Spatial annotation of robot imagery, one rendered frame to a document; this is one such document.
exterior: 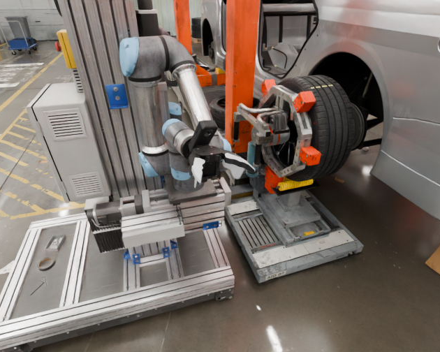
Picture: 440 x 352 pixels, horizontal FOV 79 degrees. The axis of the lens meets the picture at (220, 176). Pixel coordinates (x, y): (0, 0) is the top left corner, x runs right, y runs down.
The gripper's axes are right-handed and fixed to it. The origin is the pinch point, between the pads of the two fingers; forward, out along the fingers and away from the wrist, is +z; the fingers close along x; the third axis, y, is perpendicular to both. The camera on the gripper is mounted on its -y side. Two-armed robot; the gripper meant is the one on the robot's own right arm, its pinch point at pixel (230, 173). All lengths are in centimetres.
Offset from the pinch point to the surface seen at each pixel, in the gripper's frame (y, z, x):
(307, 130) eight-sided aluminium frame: 15, -47, -83
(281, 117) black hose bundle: 11, -58, -72
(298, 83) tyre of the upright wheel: -5, -68, -90
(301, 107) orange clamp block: 4, -52, -79
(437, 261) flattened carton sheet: 99, 16, -183
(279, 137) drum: 27, -67, -84
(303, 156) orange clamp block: 28, -43, -80
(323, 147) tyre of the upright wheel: 22, -39, -89
